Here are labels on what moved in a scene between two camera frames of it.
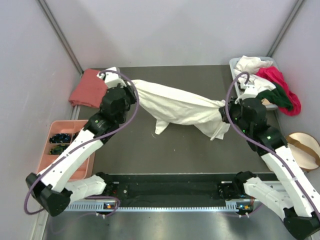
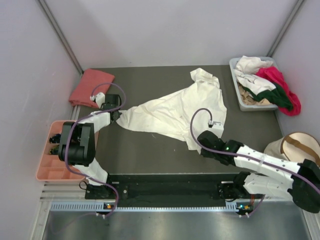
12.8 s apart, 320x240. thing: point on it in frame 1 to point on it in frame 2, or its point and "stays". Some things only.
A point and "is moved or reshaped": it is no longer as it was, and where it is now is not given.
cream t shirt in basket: x=251 y=64 stays
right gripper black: x=233 y=104 to x=205 y=153
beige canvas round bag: x=305 y=149 stays
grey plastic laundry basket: x=232 y=62 stays
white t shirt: x=166 y=104 is moved or reshaped
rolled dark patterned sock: x=56 y=150 stays
